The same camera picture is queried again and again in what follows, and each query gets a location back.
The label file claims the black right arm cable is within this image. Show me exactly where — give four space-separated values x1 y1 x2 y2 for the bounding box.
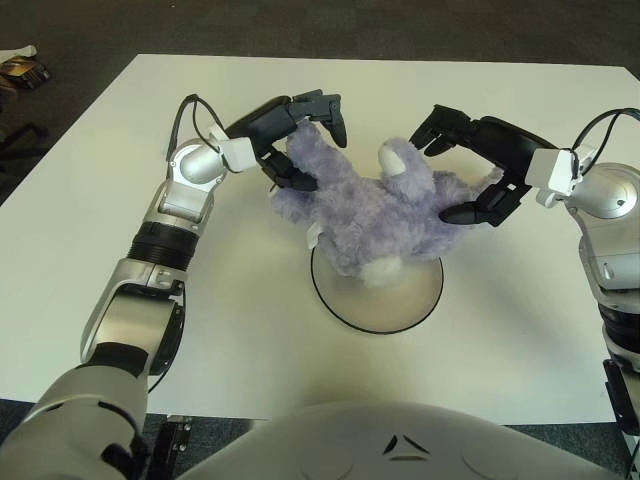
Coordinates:
569 105 640 166

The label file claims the black metal table bracket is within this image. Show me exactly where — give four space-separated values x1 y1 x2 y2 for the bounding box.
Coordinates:
154 413 194 480

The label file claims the black office chair base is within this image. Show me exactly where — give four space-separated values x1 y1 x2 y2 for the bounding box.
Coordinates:
0 122 50 161

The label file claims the dark box on floor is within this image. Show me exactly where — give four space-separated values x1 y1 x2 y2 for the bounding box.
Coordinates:
0 57 53 91

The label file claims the purple plush doll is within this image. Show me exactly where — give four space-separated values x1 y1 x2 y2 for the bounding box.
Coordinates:
269 124 504 289

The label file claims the white plate with black rim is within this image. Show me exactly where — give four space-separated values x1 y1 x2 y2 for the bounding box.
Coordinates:
309 249 445 335

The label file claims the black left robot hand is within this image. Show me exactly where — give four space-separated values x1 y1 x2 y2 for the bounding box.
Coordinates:
207 89 349 194

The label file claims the grey robot torso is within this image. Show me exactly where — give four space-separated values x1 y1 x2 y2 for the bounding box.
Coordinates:
179 402 640 480

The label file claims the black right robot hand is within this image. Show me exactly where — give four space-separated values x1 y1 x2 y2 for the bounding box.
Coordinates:
408 103 596 229

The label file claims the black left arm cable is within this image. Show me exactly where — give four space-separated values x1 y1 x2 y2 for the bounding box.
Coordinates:
167 94 224 157

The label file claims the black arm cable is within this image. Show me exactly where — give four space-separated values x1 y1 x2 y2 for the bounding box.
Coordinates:
569 105 640 166
167 94 224 157

